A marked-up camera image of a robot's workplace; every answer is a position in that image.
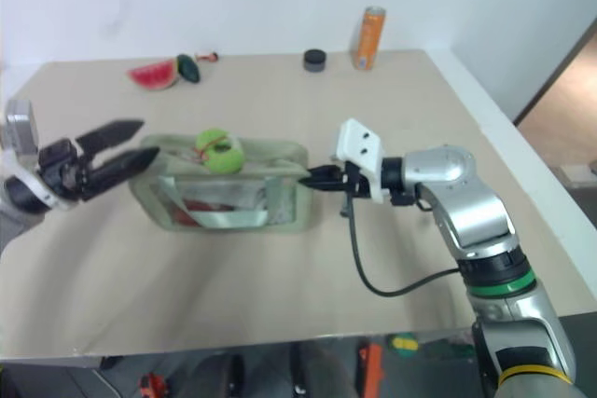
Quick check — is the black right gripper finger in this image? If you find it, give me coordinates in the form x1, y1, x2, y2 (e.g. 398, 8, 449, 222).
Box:
305, 164, 345, 181
298, 176, 347, 193

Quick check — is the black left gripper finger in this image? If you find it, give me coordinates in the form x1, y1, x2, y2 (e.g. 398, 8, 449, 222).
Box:
88, 146, 161, 200
75, 118, 146, 159

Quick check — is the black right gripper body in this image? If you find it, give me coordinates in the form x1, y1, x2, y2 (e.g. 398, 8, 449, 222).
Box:
336, 160, 373, 199

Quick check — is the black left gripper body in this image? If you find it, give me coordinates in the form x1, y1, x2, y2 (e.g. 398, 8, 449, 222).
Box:
36, 137, 98, 204

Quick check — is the green transparent zipper pouch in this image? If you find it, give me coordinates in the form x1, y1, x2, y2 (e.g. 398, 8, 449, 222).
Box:
129, 132, 313, 234

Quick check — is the red item in pouch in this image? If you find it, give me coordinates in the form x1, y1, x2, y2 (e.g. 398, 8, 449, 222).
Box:
173, 198, 235, 227

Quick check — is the watermelon slice toy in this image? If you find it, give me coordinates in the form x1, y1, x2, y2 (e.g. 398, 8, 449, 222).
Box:
126, 59, 180, 91

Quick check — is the dark green toy vegetable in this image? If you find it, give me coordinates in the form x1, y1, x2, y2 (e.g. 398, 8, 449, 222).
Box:
175, 53, 202, 85

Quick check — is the black round jar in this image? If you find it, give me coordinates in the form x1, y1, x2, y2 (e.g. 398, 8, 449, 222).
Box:
302, 48, 327, 75

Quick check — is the orange drink can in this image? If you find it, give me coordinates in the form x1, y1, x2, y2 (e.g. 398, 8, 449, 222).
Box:
351, 6, 388, 71

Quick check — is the green and yellow round object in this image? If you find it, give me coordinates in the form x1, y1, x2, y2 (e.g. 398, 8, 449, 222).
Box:
390, 332, 422, 355

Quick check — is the red and black object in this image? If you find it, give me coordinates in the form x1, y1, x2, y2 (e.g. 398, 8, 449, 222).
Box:
138, 371, 170, 398

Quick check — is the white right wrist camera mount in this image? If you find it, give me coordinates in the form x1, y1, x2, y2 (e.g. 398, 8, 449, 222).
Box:
328, 117, 386, 205

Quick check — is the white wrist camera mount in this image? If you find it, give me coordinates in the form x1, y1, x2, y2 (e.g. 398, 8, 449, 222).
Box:
328, 117, 386, 205
1, 99, 78, 212

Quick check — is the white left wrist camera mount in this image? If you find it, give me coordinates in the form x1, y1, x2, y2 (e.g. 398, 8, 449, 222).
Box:
1, 99, 78, 212

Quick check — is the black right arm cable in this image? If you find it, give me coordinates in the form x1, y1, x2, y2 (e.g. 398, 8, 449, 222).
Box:
339, 196, 463, 298

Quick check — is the green plush keychain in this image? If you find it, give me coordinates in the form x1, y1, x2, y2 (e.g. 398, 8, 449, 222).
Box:
193, 129, 245, 174

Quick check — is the orange tool handle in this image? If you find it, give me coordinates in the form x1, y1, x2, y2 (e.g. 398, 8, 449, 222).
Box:
355, 343, 386, 398

